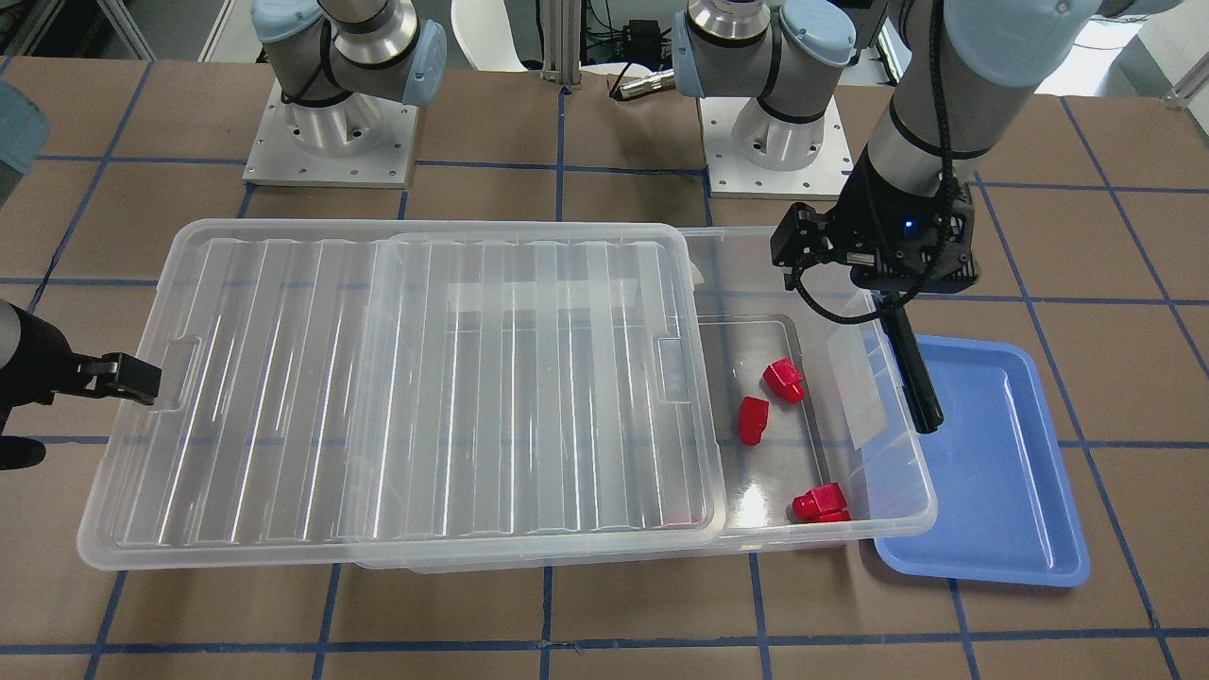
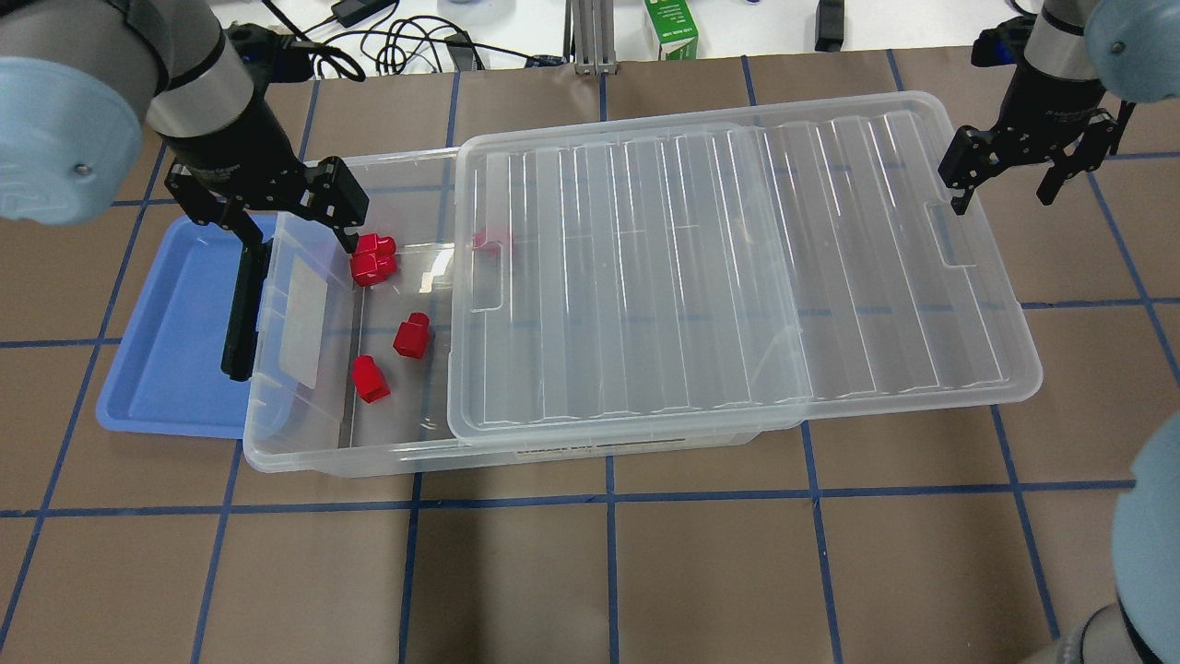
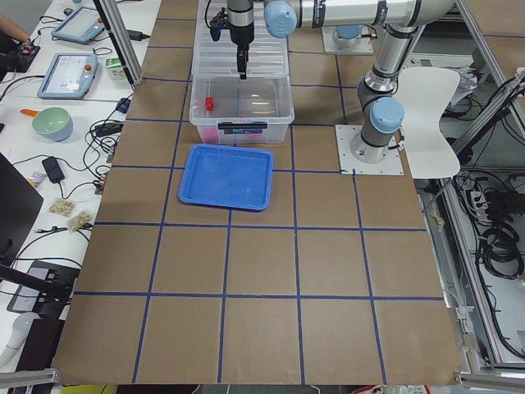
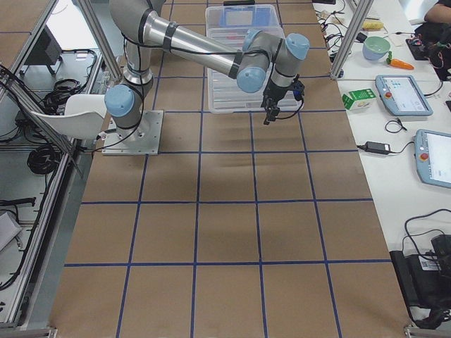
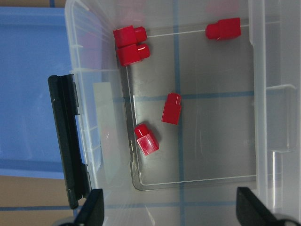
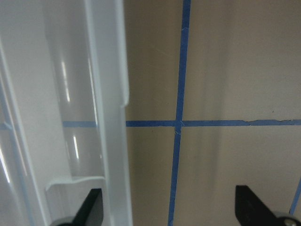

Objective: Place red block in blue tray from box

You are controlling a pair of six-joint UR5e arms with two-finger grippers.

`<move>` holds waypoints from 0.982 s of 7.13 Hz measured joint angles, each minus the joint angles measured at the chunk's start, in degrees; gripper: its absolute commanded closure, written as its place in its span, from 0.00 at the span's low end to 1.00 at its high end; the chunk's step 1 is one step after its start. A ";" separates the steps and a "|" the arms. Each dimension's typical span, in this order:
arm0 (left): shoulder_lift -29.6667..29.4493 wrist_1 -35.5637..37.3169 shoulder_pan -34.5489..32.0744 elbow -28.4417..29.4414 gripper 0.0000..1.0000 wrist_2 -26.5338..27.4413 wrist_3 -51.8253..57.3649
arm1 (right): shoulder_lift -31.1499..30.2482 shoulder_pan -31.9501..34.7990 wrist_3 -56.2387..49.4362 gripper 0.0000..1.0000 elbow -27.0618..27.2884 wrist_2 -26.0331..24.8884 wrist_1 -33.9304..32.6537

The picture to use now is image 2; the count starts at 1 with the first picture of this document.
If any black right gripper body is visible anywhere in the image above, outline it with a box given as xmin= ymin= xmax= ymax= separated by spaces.
xmin=938 ymin=92 xmax=1127 ymax=190

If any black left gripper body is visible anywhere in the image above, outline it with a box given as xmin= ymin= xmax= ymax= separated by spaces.
xmin=165 ymin=156 xmax=371 ymax=231

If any red block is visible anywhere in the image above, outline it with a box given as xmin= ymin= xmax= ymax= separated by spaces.
xmin=354 ymin=232 xmax=396 ymax=256
xmin=350 ymin=354 xmax=391 ymax=405
xmin=392 ymin=313 xmax=431 ymax=359
xmin=472 ymin=226 xmax=513 ymax=257
xmin=349 ymin=252 xmax=399 ymax=289

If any clear plastic box lid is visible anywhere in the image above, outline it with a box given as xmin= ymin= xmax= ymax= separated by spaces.
xmin=446 ymin=91 xmax=1044 ymax=451

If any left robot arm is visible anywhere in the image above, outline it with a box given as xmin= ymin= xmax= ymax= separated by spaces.
xmin=4 ymin=1 xmax=371 ymax=254

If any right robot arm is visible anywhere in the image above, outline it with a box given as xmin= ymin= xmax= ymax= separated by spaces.
xmin=938 ymin=1 xmax=1179 ymax=215

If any clear plastic storage box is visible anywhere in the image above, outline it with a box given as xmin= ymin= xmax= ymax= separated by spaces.
xmin=244 ymin=131 xmax=812 ymax=478

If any blue plastic tray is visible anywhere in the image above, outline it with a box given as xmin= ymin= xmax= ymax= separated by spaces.
xmin=96 ymin=216 xmax=249 ymax=440

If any black power adapter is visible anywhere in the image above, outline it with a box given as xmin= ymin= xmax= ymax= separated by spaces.
xmin=330 ymin=0 xmax=399 ymax=27

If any green carton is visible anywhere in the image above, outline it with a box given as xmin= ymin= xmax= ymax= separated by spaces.
xmin=642 ymin=0 xmax=701 ymax=63

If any black box latch handle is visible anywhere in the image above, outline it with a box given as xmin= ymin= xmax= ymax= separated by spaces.
xmin=219 ymin=241 xmax=271 ymax=382

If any aluminium frame post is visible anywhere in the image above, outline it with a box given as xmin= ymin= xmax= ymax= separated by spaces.
xmin=564 ymin=0 xmax=617 ymax=75

